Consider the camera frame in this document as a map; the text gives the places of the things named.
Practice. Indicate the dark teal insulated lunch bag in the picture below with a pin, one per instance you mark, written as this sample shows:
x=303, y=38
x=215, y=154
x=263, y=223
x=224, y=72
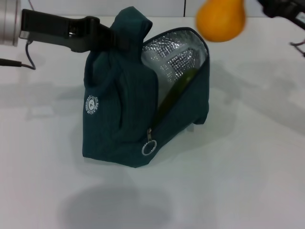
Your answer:
x=128, y=114

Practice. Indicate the green cucumber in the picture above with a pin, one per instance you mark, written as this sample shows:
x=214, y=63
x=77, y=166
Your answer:
x=181, y=88

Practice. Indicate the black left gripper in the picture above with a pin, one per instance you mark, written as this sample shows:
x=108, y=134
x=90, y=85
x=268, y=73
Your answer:
x=54, y=31

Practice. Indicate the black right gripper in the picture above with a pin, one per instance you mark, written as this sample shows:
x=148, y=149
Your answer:
x=283, y=8

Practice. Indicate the orange pear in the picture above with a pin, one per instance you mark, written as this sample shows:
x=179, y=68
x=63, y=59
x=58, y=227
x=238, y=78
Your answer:
x=221, y=21

